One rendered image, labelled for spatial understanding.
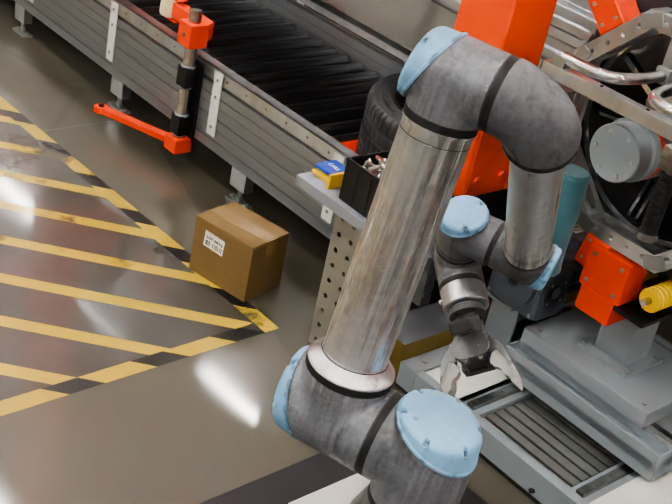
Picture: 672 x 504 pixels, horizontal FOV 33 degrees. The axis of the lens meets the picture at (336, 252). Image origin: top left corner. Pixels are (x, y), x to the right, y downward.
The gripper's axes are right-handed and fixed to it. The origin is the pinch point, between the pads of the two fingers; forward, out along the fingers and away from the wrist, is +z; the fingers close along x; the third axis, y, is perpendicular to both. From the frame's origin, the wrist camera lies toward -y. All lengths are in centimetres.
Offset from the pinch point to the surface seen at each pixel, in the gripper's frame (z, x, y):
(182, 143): -152, 100, 81
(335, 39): -216, 57, 129
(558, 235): -51, -17, 37
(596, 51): -83, -37, 19
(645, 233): -33, -36, 17
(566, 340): -44, -8, 79
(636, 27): -80, -47, 12
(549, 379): -34, -2, 77
